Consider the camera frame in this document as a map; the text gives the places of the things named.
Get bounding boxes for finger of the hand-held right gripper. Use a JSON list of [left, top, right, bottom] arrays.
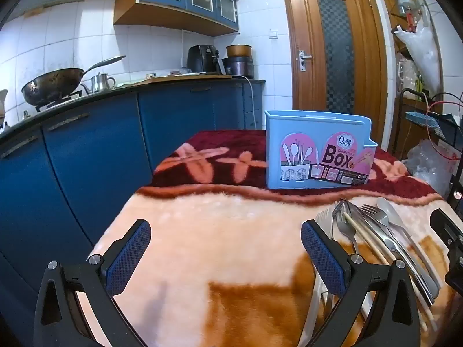
[[430, 208, 463, 251]]

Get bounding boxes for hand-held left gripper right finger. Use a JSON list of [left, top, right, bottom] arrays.
[[301, 220, 422, 347]]

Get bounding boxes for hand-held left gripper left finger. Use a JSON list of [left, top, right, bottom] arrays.
[[33, 219, 152, 347]]

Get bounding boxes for steel fork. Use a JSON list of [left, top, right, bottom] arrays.
[[332, 200, 360, 255], [361, 204, 441, 299]]

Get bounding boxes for wooden chopstick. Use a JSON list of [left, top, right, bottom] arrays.
[[342, 212, 438, 332]]

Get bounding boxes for long steel utensil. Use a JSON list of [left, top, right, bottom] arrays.
[[352, 205, 436, 306]]

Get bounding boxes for blue plastic utensil box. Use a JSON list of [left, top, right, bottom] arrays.
[[264, 110, 379, 189]]

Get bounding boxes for clear plastic bag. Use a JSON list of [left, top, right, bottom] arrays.
[[407, 139, 457, 196]]

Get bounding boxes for printed fleece blanket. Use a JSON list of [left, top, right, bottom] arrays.
[[89, 129, 457, 347]]

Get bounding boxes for blue patterned pouch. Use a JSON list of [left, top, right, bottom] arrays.
[[405, 111, 451, 142]]

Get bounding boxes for black metal cart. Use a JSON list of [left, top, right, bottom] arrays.
[[396, 88, 463, 205]]

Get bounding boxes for blue base cabinets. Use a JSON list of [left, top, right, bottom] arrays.
[[0, 80, 266, 333]]

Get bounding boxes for white jug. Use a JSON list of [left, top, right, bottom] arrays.
[[397, 59, 417, 92]]

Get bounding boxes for wooden door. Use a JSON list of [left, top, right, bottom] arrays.
[[280, 0, 388, 149]]

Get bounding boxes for dark kitchen countertop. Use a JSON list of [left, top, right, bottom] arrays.
[[0, 74, 266, 139]]

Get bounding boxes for gas stove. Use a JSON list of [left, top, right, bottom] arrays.
[[34, 90, 84, 113]]

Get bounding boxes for white plastic bag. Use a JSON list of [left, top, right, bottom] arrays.
[[394, 18, 444, 95]]

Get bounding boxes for steel kettle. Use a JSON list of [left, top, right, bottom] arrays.
[[80, 73, 117, 94]]

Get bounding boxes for black wok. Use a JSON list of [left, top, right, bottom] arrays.
[[21, 55, 127, 107]]

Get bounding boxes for dark rice cooker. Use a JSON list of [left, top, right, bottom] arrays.
[[222, 56, 254, 77]]

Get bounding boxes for black air fryer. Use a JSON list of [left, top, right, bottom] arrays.
[[187, 44, 222, 74]]

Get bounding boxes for orange pot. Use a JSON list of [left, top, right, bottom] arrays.
[[226, 44, 253, 58]]

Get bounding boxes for red cable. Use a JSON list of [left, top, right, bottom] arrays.
[[424, 92, 463, 142]]

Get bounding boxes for white power cable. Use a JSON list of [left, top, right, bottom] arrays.
[[231, 75, 262, 131]]

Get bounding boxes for metal door handle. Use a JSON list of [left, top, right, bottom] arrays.
[[297, 49, 313, 72]]

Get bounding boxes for wooden wall shelf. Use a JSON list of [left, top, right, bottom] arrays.
[[376, 0, 445, 62]]

